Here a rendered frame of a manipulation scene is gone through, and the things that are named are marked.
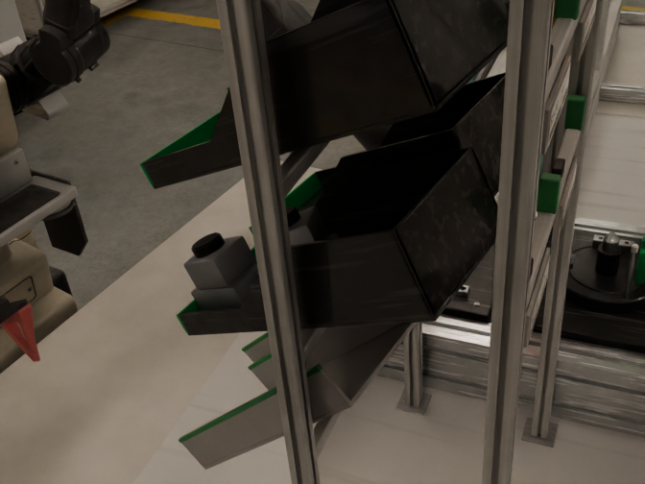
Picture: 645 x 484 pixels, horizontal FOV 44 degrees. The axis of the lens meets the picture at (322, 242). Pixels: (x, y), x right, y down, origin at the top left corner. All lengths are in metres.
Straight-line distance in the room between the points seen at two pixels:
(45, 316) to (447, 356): 0.75
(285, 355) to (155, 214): 2.65
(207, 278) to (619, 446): 0.60
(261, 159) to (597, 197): 1.10
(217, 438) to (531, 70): 0.53
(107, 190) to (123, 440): 2.43
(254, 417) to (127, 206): 2.62
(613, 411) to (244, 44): 0.75
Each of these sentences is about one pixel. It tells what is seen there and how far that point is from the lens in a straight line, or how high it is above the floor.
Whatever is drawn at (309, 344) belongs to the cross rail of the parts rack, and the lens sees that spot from 0.66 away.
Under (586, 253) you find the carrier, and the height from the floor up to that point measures 0.99.
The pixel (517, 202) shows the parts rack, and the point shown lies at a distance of 0.48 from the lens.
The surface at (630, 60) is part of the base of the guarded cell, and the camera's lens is 2.15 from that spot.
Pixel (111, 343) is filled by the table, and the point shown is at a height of 0.86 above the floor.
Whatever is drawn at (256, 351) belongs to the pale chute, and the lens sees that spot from 0.96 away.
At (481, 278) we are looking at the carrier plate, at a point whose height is 0.97.
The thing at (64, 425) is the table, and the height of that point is 0.86.
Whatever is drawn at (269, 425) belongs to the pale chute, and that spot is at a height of 1.11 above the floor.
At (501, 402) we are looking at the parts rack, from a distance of 0.59.
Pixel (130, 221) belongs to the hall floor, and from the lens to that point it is 3.24.
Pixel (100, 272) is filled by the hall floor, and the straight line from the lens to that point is 2.99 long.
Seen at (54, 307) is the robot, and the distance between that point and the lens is 1.51.
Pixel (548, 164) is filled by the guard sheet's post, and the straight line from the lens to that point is 1.28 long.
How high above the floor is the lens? 1.67
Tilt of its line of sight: 35 degrees down
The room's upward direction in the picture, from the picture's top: 5 degrees counter-clockwise
